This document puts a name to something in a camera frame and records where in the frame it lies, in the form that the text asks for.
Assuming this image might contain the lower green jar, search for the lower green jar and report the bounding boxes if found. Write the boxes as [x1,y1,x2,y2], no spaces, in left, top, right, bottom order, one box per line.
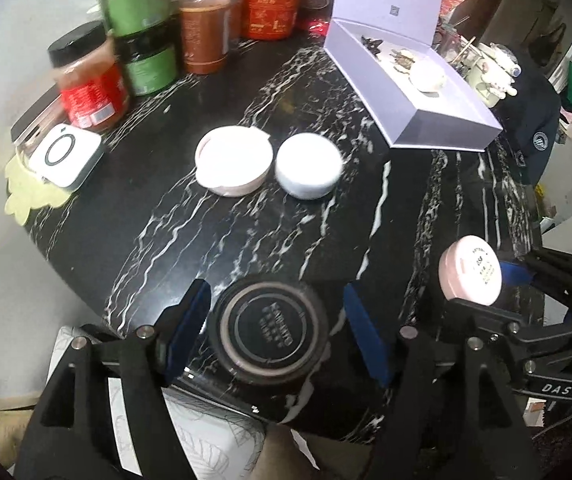
[115,24,177,96]

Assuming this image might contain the yellow flower coaster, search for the yellow flower coaster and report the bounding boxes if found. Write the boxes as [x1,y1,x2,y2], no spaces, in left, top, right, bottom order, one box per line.
[4,155,71,226]

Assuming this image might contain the cinnamoroll white mug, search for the cinnamoroll white mug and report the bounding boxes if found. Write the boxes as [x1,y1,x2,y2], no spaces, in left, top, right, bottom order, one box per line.
[464,42,521,108]

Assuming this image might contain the red label sauce jar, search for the red label sauce jar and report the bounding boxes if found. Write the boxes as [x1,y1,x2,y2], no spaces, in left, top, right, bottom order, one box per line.
[47,21,130,132]

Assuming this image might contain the orange powder plastic jar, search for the orange powder plastic jar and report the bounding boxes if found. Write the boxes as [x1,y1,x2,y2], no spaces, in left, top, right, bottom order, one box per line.
[177,0,233,75]

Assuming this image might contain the pink round compact case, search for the pink round compact case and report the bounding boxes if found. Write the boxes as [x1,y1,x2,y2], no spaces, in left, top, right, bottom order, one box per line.
[195,126,274,197]

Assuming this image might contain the pink cosmetic jar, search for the pink cosmetic jar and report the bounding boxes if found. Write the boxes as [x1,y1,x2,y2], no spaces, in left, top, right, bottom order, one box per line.
[438,235,502,307]

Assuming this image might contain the white square mini printer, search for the white square mini printer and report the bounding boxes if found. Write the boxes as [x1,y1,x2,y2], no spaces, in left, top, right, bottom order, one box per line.
[27,124,105,192]

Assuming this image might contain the dark navy cap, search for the dark navy cap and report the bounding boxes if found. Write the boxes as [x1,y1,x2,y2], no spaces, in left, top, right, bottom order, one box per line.
[493,46,561,186]

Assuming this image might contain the dark bow hair clip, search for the dark bow hair clip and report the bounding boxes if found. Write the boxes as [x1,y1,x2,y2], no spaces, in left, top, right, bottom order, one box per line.
[361,36,383,58]

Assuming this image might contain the white open gift box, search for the white open gift box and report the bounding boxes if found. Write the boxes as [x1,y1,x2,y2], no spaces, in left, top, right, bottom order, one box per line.
[325,0,502,152]

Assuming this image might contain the cream white cosmetic jar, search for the cream white cosmetic jar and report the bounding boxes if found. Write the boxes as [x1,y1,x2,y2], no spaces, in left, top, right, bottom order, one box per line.
[408,58,445,94]

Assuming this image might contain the pale blue white jar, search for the pale blue white jar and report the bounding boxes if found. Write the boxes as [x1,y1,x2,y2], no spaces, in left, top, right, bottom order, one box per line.
[275,132,343,200]

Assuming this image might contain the clear glass with spoon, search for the clear glass with spoon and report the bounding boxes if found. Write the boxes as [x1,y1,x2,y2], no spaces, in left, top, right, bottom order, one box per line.
[436,24,476,67]

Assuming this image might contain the bear charm hair clip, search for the bear charm hair clip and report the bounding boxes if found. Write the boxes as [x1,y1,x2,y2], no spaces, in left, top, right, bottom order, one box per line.
[389,49,416,74]

